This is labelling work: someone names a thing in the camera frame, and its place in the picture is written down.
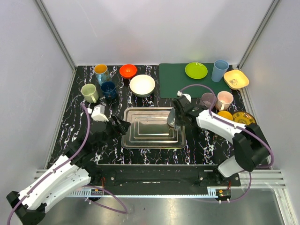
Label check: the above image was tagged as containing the grey-blue ceramic mug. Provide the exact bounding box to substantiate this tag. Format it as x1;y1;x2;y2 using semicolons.
167;107;176;129

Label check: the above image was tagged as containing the dark blue mug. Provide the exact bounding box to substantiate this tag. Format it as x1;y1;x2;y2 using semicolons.
101;81;117;99

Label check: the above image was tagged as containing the light green mug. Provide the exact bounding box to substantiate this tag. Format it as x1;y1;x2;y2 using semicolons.
81;83;99;104

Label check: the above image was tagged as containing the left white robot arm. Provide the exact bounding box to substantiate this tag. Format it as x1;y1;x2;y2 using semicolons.
7;115;130;225

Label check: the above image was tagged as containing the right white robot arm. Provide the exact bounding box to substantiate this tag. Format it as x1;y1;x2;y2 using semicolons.
171;95;271;186

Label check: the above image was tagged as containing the pink mug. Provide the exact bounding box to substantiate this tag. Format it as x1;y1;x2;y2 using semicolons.
215;91;233;111

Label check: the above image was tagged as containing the blue mug yellow inside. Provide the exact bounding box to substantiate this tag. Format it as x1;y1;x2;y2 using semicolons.
94;64;110;85

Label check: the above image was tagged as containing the silver metal tray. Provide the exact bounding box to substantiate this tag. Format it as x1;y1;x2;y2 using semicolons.
121;107;186;149

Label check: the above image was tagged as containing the translucent purple cup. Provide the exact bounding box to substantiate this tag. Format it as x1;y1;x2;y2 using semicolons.
200;92;217;108

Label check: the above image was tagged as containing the small yellow bowl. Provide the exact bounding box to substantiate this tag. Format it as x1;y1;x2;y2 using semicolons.
217;111;233;121

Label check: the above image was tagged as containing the white ceramic bowl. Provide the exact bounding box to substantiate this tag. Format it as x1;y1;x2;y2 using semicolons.
129;75;156;98

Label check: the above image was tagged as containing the lime green plate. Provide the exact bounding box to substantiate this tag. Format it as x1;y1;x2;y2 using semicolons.
185;62;208;79

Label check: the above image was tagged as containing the orange red bowl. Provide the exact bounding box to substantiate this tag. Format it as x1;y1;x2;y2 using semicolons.
119;64;137;79

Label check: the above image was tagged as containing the light blue tumbler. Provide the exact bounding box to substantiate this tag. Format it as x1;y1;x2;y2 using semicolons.
211;60;229;83

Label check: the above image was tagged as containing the black gold patterned plate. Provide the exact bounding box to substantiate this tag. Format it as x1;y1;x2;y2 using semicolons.
232;111;256;125

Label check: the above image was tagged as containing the yellow square dish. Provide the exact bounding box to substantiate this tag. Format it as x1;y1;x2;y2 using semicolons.
224;70;249;90

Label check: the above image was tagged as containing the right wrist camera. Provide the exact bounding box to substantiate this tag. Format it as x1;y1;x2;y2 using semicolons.
177;90;191;103

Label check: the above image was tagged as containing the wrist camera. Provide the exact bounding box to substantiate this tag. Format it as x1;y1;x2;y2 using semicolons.
91;104;109;122
177;90;191;103

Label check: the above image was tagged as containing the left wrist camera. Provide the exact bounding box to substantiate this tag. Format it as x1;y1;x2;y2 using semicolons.
91;104;109;122

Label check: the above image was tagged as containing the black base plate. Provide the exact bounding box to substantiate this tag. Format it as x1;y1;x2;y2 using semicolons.
91;165;241;196

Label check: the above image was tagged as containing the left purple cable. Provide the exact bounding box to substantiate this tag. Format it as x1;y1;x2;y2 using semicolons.
6;102;128;225

